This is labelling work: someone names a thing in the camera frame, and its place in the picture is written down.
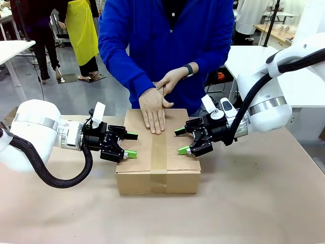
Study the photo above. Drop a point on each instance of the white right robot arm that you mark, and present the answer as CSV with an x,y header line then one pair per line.
x,y
269,117

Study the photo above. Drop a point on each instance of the person in white coat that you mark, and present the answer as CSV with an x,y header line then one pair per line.
x,y
250,15

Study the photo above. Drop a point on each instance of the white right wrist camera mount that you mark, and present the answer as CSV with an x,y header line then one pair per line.
x,y
210,106

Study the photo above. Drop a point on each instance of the person in yellow apron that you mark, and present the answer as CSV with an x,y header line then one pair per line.
x,y
82,30

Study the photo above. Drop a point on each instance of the dark floor board with sandals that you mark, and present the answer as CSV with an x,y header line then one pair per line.
x,y
96,77

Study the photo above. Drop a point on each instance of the wooden workbench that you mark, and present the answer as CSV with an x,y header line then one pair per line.
x,y
274,33

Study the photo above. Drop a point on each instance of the brown cardboard box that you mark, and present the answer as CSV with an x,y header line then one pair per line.
x,y
132,178

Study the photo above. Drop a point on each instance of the small open cardboard box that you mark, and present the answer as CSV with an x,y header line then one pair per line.
x,y
11,114

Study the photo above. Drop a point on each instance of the person in blue hoodie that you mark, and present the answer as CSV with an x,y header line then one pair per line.
x,y
152,38

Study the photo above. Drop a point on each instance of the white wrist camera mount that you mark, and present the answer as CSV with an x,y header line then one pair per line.
x,y
98,114
210,106

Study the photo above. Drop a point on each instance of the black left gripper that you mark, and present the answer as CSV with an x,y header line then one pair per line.
x,y
96,138

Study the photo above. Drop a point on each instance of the shiny floor plate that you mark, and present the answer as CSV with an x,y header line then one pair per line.
x,y
69,77

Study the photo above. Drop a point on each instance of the black tripod pole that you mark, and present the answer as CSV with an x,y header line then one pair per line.
x,y
271,23

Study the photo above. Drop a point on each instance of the person's right hand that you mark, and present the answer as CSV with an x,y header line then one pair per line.
x,y
153,111

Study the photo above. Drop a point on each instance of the person's right forearm blue sleeve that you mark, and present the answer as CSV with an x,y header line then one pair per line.
x,y
127,73

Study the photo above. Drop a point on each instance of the white table with leg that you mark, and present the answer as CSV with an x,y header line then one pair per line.
x,y
12,50

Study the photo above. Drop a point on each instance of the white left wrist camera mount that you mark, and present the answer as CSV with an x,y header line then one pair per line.
x,y
98,114

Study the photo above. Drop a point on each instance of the person's left hand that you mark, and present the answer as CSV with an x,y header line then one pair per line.
x,y
174,78

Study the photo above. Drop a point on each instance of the person in black clothes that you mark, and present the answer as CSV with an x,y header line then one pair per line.
x,y
43,30

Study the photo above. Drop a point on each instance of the person's left forearm blue sleeve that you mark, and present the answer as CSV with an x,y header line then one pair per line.
x,y
210,61

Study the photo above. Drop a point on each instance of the flat cardboard piece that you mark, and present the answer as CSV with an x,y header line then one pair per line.
x,y
3,126

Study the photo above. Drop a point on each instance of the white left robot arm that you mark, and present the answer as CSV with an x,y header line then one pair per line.
x,y
33,134

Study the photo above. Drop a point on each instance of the brown packing tape strip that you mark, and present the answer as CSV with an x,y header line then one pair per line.
x,y
159,157

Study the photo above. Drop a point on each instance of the black wrist watch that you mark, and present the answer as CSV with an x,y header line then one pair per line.
x,y
188,70

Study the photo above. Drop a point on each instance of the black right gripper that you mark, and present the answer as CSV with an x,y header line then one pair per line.
x,y
215,129

